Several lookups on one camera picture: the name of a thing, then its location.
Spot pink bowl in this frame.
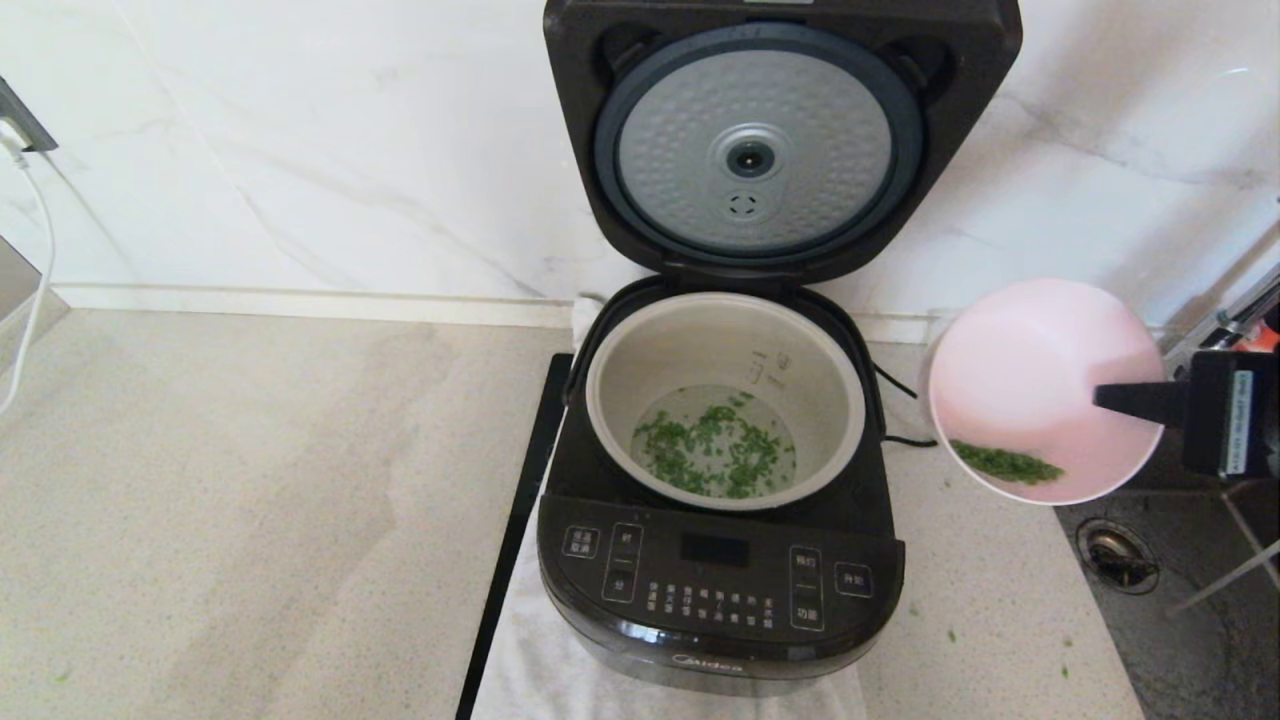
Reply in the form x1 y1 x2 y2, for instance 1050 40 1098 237
927 278 1168 507

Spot chopped green onions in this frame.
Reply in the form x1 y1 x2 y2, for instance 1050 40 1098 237
632 390 1067 500

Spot black rice cooker base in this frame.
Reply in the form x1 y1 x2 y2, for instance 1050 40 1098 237
536 275 907 697

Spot grey inner cooking pot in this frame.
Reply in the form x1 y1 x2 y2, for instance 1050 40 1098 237
585 291 867 512

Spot chrome faucet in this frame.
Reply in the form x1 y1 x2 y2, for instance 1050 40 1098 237
1162 262 1280 353

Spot round sink drain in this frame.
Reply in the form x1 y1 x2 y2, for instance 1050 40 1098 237
1076 517 1163 597

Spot steel sink basin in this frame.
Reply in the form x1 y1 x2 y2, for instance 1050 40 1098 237
1055 425 1280 720

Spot black flat strip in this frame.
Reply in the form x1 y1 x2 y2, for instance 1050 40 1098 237
456 353 577 720

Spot white cloth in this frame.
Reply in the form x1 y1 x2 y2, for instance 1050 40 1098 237
470 294 869 720

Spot grey panel corner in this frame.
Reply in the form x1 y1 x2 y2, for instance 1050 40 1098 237
0 236 73 373

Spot black power cord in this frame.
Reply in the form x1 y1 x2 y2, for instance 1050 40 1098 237
877 365 939 449

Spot white cable with plug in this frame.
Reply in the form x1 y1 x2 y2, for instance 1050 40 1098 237
0 120 57 419

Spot dark wall outlet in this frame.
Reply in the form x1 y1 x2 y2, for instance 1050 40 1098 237
0 76 59 156

